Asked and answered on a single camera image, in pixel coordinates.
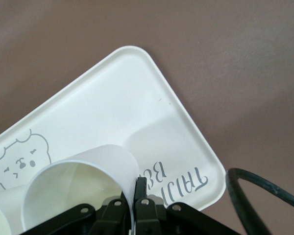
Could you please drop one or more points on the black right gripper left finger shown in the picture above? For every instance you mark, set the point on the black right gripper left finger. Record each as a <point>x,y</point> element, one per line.
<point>88,220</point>

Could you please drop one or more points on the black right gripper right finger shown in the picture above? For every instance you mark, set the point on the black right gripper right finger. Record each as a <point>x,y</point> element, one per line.
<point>161,220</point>

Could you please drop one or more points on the white plastic cup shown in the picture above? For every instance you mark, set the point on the white plastic cup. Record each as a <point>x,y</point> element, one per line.
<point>107,161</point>
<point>2,210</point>

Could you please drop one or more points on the cream tray with bear print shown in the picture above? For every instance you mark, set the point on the cream tray with bear print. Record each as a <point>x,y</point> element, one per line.
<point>112,110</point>

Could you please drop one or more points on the brown table cover mat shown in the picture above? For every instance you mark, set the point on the brown table cover mat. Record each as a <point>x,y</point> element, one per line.
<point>210,61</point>

